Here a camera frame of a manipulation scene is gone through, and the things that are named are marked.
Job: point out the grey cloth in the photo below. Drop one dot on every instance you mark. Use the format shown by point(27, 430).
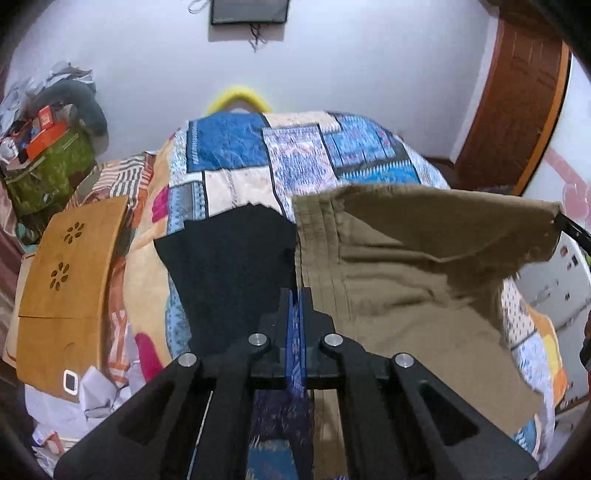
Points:
point(87, 104)

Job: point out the green printed bag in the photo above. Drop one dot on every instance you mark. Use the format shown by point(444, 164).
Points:
point(51, 175)

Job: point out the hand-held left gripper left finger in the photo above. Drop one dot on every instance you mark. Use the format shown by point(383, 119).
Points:
point(291, 344)

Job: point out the wooden lap desk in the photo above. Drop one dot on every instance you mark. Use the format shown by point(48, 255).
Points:
point(69, 286)

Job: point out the wooden door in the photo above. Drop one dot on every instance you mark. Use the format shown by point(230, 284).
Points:
point(512, 106)

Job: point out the black wall screen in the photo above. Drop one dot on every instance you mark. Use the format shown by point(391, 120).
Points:
point(249, 11)

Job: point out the orange box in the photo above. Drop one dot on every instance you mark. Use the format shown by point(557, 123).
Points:
point(44, 131)

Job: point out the black cloth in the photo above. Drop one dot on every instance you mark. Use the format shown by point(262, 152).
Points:
point(231, 277)

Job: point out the khaki pants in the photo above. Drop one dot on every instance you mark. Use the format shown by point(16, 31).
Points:
point(415, 277)

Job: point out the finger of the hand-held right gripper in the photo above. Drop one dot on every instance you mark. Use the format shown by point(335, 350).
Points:
point(575, 233)

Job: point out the pile of white papers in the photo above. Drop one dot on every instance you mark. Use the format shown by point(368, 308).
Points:
point(69, 415)

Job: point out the patchwork printed blanket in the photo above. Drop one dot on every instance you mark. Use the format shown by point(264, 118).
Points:
point(258, 152)

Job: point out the white phone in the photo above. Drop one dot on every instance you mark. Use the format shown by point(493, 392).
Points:
point(71, 381)

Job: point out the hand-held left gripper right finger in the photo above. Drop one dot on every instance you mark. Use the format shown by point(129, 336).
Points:
point(303, 344)

